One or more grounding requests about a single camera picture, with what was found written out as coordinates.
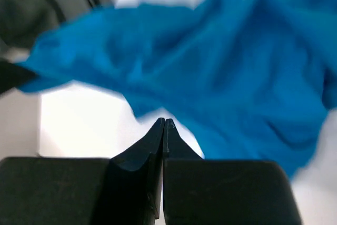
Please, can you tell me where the blue t shirt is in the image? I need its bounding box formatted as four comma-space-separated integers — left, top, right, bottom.
21, 0, 336, 176

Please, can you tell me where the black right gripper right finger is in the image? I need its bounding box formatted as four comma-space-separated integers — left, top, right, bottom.
163, 119, 204, 224

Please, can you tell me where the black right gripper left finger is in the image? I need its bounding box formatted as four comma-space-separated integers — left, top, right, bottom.
92, 118, 165, 224

